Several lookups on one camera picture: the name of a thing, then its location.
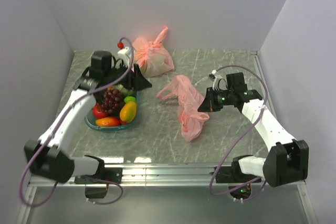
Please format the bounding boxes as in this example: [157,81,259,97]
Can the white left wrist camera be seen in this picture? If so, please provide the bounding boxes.
[116,47,132,67]

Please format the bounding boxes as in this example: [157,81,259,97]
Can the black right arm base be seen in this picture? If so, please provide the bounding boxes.
[209,155,266,202]

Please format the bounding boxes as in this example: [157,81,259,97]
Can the pink plastic bag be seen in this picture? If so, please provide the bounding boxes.
[132,26,175,78]
[156,75,209,142]

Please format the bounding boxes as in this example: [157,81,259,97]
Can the red fake apple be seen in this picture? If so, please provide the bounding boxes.
[92,103,109,120]

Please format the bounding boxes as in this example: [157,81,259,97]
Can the orange red fake mango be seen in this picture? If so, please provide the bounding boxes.
[96,116,121,127]

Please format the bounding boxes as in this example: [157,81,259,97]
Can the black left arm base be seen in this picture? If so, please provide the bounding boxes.
[74,167,123,201]

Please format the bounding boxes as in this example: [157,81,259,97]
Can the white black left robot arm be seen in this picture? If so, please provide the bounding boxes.
[22,47,152,183]

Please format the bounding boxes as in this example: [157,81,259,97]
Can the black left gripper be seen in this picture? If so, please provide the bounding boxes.
[106,61,153,92]

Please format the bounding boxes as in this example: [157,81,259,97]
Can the green fake fruit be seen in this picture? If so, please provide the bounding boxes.
[123,96,137,103]

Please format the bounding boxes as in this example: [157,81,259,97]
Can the tied pink plastic bag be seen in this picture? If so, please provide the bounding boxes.
[132,26,175,78]

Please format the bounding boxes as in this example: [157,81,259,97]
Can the purple fake grapes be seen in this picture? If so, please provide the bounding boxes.
[100,89,123,114]

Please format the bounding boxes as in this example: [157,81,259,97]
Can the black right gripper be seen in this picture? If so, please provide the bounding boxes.
[198,87,235,112]

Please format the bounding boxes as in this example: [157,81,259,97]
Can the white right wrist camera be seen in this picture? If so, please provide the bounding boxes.
[208,70,224,90]

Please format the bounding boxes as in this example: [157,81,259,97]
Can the yellow orange fake mango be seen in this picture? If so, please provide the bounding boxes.
[119,101,137,123]

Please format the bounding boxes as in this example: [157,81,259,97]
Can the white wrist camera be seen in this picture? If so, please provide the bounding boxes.
[116,47,132,67]
[208,70,224,90]

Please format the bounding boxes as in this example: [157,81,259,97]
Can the teal plastic fruit basket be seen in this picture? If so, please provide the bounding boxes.
[85,84,138,132]

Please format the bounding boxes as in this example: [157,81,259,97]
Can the red fake strawberry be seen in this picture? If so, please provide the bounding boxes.
[119,119,128,125]

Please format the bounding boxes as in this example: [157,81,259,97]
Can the aluminium mounting rail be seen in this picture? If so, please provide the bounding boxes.
[17,164,314,223]

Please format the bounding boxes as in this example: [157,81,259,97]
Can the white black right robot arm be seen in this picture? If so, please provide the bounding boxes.
[198,70,309,187]

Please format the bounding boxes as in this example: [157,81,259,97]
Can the green netted fake melon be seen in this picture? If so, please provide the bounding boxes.
[110,84,135,97]

